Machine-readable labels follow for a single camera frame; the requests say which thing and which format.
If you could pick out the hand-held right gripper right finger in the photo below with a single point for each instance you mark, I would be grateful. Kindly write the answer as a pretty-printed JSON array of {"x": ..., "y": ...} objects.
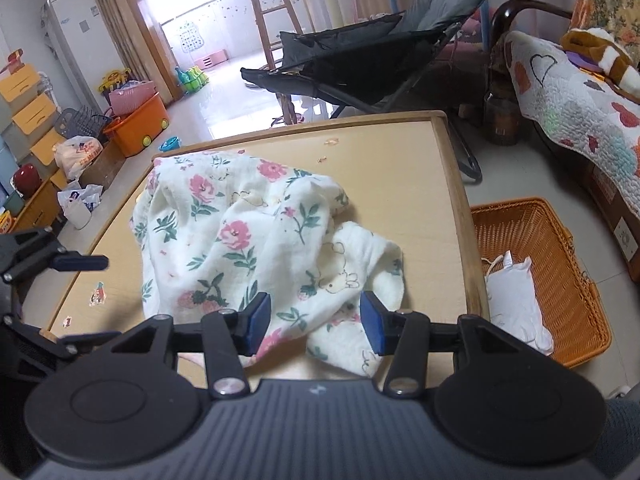
[{"x": 372, "y": 322}]

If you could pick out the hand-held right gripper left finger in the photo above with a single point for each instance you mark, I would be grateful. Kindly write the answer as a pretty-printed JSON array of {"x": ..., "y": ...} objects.
[{"x": 260, "y": 320}]

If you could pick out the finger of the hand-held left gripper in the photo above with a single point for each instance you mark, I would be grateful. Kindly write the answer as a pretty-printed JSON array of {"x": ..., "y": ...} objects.
[
  {"x": 85, "y": 344},
  {"x": 80, "y": 262}
]

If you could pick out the white floral baby garment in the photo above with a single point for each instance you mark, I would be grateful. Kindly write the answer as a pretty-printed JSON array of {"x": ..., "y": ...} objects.
[{"x": 225, "y": 220}]

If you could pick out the orange wicker basket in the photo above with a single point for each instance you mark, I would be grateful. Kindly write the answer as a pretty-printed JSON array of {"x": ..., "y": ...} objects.
[{"x": 565, "y": 270}]

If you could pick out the white blue plastic bag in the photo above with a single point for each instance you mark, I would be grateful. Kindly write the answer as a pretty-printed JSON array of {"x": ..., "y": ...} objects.
[{"x": 80, "y": 205}]

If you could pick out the wooden media cabinet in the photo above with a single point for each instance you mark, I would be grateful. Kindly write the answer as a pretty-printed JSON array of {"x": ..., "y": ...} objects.
[{"x": 37, "y": 205}]

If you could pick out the red round jar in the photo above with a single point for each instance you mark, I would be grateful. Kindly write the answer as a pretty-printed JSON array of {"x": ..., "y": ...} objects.
[{"x": 26, "y": 181}]

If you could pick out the cardboard box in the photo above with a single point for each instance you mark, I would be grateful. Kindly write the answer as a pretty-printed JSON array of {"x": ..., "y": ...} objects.
[{"x": 102, "y": 162}]

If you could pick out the white orange plastic bag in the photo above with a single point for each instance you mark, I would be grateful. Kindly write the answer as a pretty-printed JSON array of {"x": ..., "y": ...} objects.
[{"x": 77, "y": 152}]

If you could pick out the dark grey plastic basket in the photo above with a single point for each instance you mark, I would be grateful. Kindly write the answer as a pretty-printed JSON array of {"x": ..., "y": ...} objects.
[{"x": 82, "y": 122}]

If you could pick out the plain white garment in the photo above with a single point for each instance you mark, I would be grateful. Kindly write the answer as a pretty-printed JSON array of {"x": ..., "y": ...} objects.
[{"x": 510, "y": 295}]

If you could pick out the orange wheeled storage bin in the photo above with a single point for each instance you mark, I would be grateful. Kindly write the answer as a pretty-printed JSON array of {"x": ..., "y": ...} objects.
[{"x": 137, "y": 127}]

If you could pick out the small blue bucket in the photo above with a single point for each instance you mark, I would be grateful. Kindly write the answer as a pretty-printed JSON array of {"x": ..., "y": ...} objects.
[{"x": 170, "y": 144}]

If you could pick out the yellow drawer cabinet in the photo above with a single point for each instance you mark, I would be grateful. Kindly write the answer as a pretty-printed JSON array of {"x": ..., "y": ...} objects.
[{"x": 27, "y": 105}]

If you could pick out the pink plastic basket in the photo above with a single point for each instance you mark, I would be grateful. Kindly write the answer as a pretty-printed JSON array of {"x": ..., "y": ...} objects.
[{"x": 131, "y": 96}]

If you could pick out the yellow toy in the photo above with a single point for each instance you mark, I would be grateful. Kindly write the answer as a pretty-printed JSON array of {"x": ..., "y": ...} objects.
[{"x": 112, "y": 80}]

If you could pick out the green toy bowling pins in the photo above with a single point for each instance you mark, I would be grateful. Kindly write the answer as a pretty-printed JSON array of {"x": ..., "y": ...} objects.
[{"x": 190, "y": 80}]

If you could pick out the white floor air conditioner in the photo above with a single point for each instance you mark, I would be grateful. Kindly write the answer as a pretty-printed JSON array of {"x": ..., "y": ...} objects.
[{"x": 75, "y": 45}]

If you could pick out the pink step box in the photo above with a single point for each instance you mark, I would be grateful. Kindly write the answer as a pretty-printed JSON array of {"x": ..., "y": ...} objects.
[{"x": 212, "y": 60}]

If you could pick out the brown glass jar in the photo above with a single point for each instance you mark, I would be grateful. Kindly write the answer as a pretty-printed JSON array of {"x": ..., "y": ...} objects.
[{"x": 501, "y": 117}]

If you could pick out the beige curtain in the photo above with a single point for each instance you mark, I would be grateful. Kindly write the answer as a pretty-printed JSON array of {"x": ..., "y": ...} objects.
[{"x": 125, "y": 20}]

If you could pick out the white chart poster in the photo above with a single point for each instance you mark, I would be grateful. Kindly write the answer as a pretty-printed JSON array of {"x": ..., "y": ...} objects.
[{"x": 190, "y": 35}]

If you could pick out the white power socket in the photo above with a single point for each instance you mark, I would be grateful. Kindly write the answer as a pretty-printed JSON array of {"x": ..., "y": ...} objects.
[{"x": 625, "y": 237}]

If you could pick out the grey folding recliner chair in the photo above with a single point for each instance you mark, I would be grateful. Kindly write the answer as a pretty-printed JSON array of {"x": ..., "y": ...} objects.
[{"x": 370, "y": 55}]

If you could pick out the heart print quilted blanket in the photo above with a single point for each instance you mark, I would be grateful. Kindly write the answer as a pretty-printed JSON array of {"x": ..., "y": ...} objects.
[{"x": 565, "y": 95}]

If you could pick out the tall wooden stool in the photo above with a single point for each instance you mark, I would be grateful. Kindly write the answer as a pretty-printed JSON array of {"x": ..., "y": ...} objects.
[{"x": 272, "y": 10}]

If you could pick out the dark wooden sofa armrest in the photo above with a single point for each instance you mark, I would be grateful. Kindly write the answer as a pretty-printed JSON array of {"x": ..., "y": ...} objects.
[{"x": 520, "y": 10}]

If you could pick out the brown white plush toy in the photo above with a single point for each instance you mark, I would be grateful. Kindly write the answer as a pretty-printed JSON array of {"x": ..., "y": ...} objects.
[{"x": 607, "y": 52}]

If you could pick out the sofa with patterned quilt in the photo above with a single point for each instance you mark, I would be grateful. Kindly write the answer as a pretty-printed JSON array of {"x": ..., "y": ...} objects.
[{"x": 607, "y": 0}]

